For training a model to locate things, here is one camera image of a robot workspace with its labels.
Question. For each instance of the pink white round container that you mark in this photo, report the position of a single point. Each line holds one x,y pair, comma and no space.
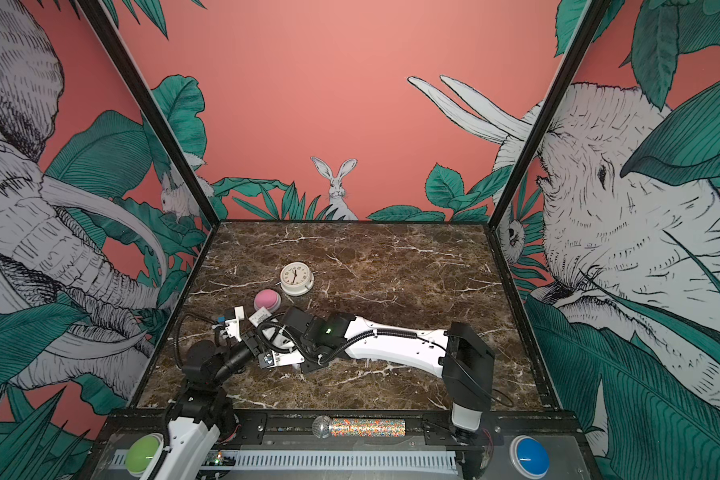
268,299

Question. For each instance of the white round alarm clock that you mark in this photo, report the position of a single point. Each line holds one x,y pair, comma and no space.
296,279

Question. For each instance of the black right frame post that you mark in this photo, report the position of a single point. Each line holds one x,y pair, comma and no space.
585,31

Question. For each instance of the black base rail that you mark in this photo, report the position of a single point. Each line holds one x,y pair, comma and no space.
434,426

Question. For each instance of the glitter tube with ball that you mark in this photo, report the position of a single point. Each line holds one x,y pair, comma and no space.
324,427

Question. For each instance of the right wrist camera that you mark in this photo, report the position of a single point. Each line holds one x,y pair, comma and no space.
273,359

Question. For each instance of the small green circuit board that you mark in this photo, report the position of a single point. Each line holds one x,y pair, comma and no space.
220,459

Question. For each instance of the black left frame post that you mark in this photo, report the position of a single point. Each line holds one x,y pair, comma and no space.
99,20

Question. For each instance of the blue push button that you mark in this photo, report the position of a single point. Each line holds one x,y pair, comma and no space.
529,457

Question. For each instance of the black frame post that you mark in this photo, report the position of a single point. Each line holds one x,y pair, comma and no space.
585,31
99,20

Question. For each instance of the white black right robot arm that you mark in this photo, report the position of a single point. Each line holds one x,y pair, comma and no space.
456,355

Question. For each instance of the green push button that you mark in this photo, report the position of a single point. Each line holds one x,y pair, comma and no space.
142,457

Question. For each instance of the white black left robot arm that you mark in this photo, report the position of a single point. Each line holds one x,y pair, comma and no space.
202,415

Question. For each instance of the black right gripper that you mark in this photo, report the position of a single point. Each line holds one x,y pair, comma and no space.
285,318

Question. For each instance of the white slotted cable duct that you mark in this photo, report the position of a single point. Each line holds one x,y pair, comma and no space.
281,460

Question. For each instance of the white remote control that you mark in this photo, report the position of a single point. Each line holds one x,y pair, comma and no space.
278,341

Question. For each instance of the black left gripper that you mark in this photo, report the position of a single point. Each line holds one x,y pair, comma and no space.
247,348

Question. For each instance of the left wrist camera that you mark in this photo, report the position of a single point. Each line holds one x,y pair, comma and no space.
227,329

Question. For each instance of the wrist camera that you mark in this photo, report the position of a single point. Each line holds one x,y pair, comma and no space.
273,359
227,329

